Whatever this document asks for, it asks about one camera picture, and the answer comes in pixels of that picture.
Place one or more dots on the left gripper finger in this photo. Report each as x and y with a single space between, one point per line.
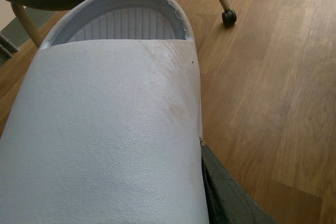
227 201

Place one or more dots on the light blue slide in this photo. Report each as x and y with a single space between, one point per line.
107 123

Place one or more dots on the black chair caster wheel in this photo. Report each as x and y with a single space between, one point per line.
229 17

